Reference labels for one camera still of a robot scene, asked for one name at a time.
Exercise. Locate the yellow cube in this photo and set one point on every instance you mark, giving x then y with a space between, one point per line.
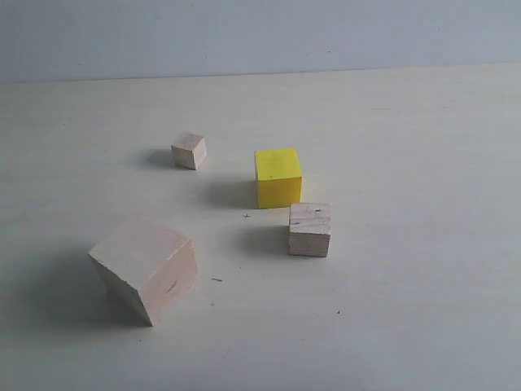
279 178

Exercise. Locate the medium wooden cube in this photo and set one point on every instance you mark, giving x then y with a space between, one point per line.
309 229

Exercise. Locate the large wooden cube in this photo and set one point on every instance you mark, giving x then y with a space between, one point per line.
145 264

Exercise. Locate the small wooden cube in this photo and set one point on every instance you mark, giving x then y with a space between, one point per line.
189 150

